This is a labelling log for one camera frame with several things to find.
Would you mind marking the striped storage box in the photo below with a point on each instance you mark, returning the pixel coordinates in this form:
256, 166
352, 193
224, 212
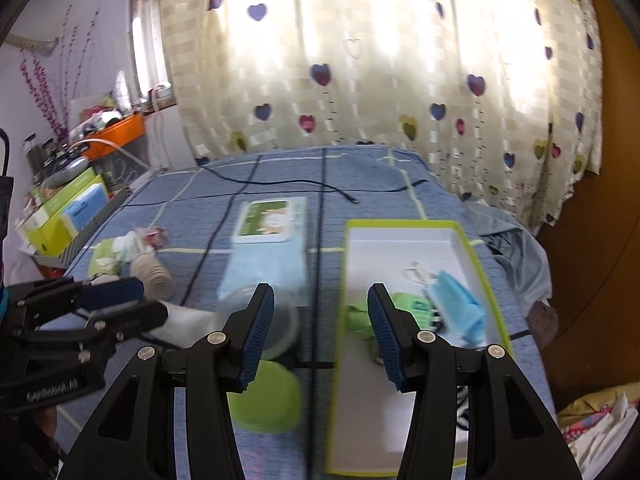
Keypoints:
95, 227

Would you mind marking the blue face mask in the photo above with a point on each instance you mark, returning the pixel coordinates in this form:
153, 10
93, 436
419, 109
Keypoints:
455, 305

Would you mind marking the grey cloth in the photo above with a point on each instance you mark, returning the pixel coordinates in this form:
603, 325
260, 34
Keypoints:
520, 255

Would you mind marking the green and white box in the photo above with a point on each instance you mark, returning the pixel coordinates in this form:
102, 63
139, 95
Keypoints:
395, 260

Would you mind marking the small white cloth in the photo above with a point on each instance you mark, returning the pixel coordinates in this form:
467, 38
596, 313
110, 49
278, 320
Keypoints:
135, 242

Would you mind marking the green jar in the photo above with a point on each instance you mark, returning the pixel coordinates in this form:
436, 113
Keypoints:
270, 400

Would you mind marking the orange tray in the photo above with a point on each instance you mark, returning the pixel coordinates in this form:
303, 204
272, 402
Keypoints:
120, 132

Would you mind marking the white sock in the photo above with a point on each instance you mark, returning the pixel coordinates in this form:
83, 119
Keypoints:
185, 322

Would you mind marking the colourful printed cloth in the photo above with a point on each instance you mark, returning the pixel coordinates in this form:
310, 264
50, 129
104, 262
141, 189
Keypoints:
595, 435

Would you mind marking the green cloth with white patches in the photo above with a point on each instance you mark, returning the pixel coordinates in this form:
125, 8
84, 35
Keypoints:
107, 257

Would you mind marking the clear plastic jar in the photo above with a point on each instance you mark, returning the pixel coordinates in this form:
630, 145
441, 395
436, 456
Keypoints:
282, 325

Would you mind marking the beige sock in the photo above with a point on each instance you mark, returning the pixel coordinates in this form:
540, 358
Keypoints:
152, 275

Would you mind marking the green face mask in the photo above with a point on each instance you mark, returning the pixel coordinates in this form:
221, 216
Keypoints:
415, 310

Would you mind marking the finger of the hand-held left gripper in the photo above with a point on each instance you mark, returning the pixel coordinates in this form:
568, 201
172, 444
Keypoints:
112, 292
135, 317

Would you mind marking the wooden wardrobe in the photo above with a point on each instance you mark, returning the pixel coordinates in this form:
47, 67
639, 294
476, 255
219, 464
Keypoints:
600, 210

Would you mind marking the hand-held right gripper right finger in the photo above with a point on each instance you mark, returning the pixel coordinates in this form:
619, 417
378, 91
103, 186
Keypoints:
385, 335

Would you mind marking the lime green box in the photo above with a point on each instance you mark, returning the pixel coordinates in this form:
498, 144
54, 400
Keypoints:
47, 232

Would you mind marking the window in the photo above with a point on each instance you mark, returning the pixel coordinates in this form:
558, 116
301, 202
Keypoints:
150, 35

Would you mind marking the blue tissue pack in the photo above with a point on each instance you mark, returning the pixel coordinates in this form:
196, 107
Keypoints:
82, 210

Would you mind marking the pink branch decoration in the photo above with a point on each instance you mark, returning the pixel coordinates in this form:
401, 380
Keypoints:
47, 105

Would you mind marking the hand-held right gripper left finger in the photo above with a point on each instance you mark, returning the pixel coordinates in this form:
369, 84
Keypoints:
255, 330

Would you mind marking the brown cloth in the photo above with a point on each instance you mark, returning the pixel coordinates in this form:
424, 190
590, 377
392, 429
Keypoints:
542, 322

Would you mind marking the heart print curtain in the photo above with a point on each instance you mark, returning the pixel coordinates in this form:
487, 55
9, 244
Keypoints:
375, 85

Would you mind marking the light blue wet wipes pack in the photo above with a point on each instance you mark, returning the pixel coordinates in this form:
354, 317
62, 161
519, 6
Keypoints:
265, 260

